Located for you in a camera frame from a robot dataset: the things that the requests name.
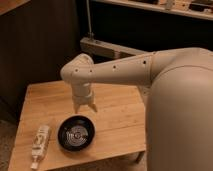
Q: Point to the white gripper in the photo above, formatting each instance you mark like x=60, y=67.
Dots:
x=82, y=94

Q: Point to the white plastic bottle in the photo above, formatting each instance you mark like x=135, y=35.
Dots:
x=40, y=145

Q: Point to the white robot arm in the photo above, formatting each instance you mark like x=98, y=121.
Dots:
x=179, y=106

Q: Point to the black ceramic bowl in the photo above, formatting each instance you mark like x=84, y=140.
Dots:
x=76, y=133

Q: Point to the wooden table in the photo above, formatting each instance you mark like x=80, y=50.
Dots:
x=119, y=124

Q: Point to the vertical metal pole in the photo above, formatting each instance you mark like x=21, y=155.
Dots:
x=90, y=32

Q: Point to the upper wooden shelf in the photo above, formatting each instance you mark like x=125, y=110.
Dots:
x=200, y=9

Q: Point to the metal shelf rail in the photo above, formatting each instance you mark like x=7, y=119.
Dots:
x=105, y=49

